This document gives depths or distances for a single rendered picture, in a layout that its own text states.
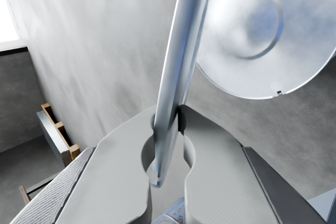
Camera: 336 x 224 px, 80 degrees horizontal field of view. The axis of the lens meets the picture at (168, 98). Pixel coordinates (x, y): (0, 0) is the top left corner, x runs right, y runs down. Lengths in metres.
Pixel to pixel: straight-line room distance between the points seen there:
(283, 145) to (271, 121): 0.09
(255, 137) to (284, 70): 0.42
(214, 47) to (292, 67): 0.16
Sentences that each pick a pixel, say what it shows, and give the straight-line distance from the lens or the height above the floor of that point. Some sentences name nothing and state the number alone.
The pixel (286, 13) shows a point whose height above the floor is 0.23.
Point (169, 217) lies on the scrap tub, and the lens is 1.27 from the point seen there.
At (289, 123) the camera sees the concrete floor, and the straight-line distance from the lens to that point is 0.71.
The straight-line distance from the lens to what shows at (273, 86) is 0.42.
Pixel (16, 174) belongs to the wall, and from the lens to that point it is 4.86.
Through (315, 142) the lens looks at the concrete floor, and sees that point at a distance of 0.72.
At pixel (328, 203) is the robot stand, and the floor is 0.07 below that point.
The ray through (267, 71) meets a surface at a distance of 0.42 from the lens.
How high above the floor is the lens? 0.60
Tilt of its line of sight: 37 degrees down
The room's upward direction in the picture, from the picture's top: 116 degrees counter-clockwise
